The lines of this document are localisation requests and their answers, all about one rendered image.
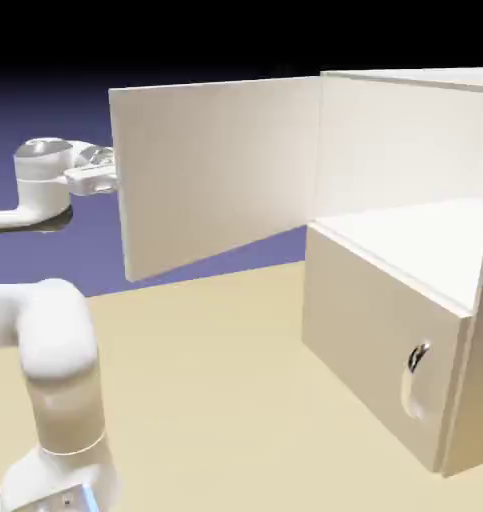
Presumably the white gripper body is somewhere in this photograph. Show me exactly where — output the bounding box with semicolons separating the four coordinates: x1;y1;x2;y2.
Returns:
63;165;121;198

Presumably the large white cabinet door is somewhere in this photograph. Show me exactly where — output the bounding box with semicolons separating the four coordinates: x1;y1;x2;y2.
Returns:
107;75;323;284

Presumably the small white cabinet door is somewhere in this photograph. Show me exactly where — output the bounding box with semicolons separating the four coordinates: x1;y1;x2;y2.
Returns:
300;222;475;478

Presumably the white cabinet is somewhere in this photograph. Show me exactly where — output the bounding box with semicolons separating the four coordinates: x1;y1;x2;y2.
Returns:
300;66;483;480

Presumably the curved silver door handle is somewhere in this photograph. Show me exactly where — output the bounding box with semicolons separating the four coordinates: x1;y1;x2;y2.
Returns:
400;339;433;422

